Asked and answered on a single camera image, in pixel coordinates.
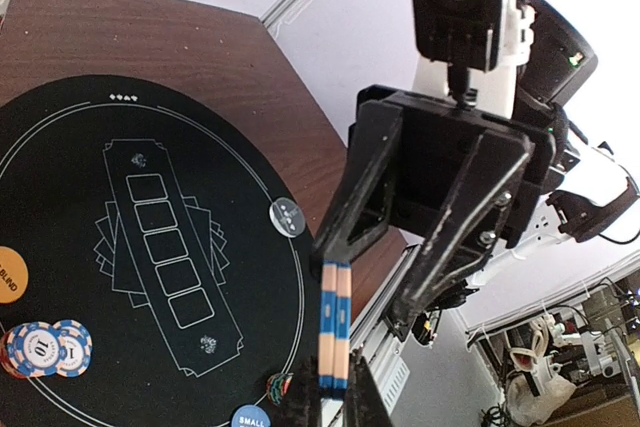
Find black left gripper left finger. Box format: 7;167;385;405
272;356;320;427

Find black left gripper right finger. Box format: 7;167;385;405
343;349;393;427

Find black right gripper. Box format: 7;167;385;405
310;85;557;331

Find red poker chip stack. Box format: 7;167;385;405
266;373;293;406

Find blue small blind button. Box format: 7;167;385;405
230;404;272;427

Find blue white chips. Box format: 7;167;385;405
317;261;352;401

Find blue white poker chip stack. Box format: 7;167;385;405
1;321;67;378

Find orange big blind button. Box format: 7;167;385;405
0;246;29;304

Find dark white poker chip stack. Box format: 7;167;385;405
53;319;93;378

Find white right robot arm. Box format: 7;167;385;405
310;0;639;337

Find clear dealer button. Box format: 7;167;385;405
269;197;306;238

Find round black poker mat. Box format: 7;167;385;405
1;76;319;426

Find aluminium front rail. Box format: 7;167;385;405
319;245;418;426

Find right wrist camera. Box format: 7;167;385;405
413;0;507;72

